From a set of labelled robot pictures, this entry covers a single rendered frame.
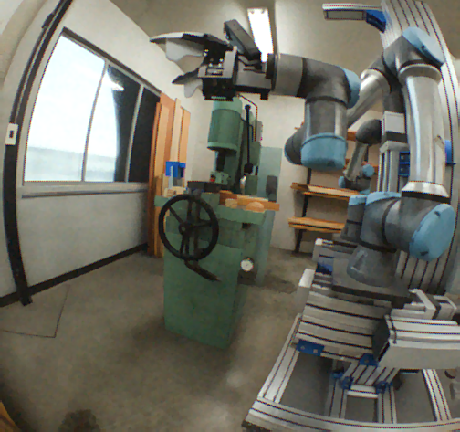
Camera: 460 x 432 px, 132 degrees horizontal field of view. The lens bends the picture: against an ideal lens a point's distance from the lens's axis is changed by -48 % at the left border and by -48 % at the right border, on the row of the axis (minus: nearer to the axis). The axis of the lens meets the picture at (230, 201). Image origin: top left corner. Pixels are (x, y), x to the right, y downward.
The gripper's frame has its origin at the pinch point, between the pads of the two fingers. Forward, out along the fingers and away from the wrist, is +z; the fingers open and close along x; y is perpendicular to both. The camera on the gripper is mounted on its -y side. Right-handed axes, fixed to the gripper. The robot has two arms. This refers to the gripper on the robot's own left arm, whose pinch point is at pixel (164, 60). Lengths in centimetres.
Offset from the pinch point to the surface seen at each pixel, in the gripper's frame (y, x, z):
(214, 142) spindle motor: -9, 72, 1
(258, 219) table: 29, 63, -27
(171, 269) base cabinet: 64, 77, 17
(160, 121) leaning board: -69, 181, 91
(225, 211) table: 27, 66, -11
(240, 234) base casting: 37, 66, -19
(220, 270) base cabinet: 58, 70, -11
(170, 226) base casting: 39, 74, 19
